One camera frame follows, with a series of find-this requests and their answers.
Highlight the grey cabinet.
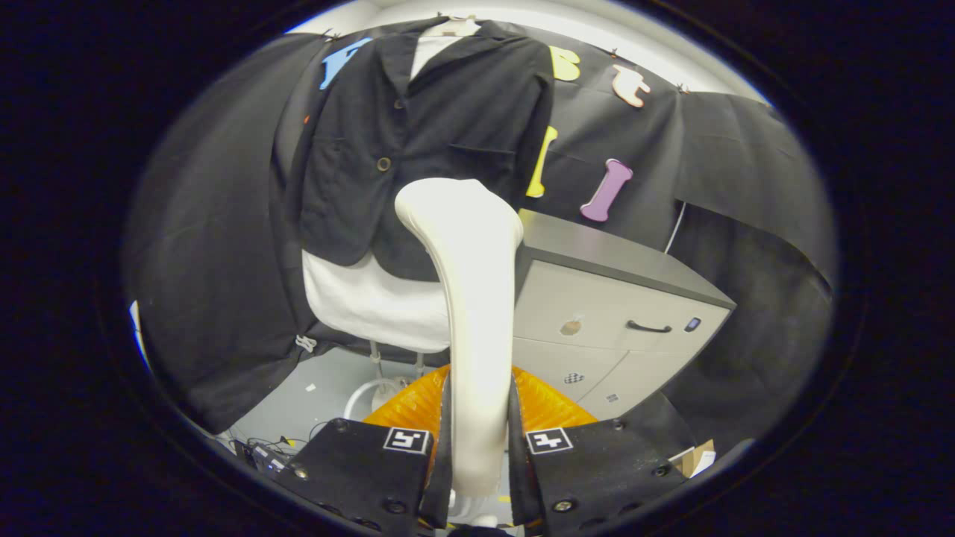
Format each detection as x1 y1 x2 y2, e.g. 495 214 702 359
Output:
511 209 738 422

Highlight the white garment steamer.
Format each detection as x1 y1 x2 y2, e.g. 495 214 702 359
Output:
394 178 525 527

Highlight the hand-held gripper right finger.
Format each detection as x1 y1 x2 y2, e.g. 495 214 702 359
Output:
510 364 687 536

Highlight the white shirt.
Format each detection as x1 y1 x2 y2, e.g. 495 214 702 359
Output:
302 34 457 354

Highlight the white garment steamer base stand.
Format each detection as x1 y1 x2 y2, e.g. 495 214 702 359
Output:
343 339 426 422

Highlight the cream clothes hanger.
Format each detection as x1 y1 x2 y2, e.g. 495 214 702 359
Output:
429 16 482 38

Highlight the black blazer jacket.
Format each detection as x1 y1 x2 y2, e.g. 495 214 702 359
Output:
272 21 557 283

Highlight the tangle of floor cables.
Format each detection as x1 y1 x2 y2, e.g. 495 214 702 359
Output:
231 434 329 478

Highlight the white panel with blue edge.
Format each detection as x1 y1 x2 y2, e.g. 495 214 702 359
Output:
128 300 150 370

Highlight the thin white cable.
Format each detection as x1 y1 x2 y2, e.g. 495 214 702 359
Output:
664 200 687 254

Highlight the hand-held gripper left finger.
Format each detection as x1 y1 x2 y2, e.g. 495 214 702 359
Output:
272 364 456 535

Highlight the cardboard box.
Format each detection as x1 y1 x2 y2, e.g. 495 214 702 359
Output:
668 439 717 478

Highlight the black backdrop cloth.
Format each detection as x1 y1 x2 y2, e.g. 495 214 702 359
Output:
123 19 836 456

